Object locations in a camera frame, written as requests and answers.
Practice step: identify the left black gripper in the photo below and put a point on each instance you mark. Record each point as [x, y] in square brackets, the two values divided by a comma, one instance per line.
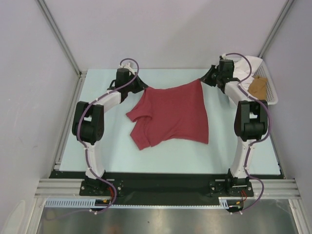
[141, 86]

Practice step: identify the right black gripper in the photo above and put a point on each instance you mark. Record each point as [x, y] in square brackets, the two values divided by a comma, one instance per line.
[206, 79]

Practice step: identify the red tank top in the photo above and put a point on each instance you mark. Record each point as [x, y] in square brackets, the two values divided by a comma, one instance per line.
[173, 113]

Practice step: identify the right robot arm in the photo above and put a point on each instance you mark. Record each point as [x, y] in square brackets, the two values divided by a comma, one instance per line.
[250, 125]

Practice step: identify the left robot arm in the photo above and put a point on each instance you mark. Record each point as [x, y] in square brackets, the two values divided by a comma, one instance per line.
[88, 128]

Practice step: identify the white tank top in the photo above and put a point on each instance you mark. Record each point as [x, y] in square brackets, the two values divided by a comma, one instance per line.
[242, 70]

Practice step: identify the tan tank top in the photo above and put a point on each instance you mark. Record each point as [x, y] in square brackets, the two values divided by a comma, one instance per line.
[258, 87]

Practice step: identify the white plastic basket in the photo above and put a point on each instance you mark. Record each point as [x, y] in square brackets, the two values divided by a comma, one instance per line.
[271, 94]

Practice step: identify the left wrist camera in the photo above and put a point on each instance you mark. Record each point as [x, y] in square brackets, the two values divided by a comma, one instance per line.
[127, 66]

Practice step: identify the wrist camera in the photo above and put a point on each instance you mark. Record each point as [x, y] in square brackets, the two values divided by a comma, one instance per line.
[127, 66]
[225, 58]

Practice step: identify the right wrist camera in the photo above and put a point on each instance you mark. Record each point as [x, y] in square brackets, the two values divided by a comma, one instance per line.
[225, 58]

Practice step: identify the left aluminium frame post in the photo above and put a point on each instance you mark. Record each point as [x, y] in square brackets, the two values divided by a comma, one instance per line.
[80, 76]

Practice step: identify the aluminium frame post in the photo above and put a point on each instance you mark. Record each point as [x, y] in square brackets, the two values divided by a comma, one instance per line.
[276, 27]
[80, 76]

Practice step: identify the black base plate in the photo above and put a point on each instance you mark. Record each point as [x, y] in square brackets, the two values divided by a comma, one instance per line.
[157, 189]

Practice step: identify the right aluminium frame post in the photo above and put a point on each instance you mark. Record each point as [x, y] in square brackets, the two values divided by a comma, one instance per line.
[276, 27]

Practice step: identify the white cable duct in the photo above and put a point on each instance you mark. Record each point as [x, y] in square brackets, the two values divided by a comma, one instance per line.
[100, 203]

